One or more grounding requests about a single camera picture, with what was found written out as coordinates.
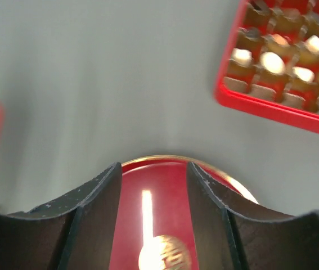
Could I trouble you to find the white oval chocolate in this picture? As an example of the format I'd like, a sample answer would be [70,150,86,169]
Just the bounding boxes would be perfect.
[260,52,285,75]

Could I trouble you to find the round dark red plate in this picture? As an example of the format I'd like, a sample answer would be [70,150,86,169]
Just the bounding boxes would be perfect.
[109,155,257,269]

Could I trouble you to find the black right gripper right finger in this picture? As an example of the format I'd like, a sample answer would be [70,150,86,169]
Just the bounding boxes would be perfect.
[187,162,319,269]

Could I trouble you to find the white rectangular chocolate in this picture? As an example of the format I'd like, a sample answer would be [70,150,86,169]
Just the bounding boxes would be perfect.
[304,35,319,55]

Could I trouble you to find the white block chocolate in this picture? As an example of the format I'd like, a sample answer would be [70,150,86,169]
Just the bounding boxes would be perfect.
[231,48,252,66]

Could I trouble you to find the red compartment chocolate box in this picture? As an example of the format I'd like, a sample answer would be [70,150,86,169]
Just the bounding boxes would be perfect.
[215,1,319,133]

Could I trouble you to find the golden ridged chocolate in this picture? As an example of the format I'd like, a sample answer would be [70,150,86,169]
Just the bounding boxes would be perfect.
[271,34,289,47]

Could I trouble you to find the white heart chocolate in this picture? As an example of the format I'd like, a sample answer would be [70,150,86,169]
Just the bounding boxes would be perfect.
[292,66,315,83]

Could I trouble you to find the dark square ridged chocolate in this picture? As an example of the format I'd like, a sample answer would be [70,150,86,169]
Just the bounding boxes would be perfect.
[242,27,261,40]

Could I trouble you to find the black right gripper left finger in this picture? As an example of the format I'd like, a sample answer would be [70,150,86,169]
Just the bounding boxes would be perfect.
[0,163,122,269]

